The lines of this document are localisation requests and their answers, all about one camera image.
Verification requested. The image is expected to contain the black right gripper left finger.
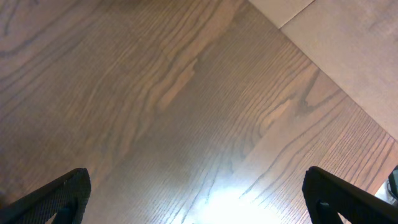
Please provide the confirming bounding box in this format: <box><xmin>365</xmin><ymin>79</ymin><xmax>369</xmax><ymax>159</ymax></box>
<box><xmin>1</xmin><ymin>168</ymin><xmax>91</xmax><ymax>223</ymax></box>

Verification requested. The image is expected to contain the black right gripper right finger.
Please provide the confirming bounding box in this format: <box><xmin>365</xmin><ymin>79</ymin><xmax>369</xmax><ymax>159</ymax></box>
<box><xmin>302</xmin><ymin>166</ymin><xmax>397</xmax><ymax>224</ymax></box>

